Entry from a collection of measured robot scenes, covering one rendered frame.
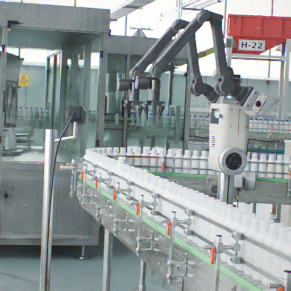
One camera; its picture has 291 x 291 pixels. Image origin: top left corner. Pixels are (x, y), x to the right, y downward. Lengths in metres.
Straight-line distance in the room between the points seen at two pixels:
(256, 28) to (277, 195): 5.32
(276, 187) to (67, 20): 2.65
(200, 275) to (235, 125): 1.79
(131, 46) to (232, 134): 4.97
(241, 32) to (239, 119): 6.34
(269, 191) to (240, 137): 1.29
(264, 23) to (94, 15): 3.96
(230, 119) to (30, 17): 3.20
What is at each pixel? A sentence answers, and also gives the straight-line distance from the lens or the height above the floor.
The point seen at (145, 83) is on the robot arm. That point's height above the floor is 1.57.
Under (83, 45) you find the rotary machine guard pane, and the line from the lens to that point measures 6.93.
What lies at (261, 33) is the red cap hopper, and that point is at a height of 2.54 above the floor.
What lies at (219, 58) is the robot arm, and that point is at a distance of 3.90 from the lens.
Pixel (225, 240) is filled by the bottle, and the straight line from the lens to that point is 2.26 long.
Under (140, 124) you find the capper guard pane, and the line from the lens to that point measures 8.97.
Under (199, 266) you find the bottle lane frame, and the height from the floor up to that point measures 0.96.
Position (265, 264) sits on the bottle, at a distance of 2.00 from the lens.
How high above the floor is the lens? 1.45
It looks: 3 degrees down
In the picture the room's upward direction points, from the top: 3 degrees clockwise
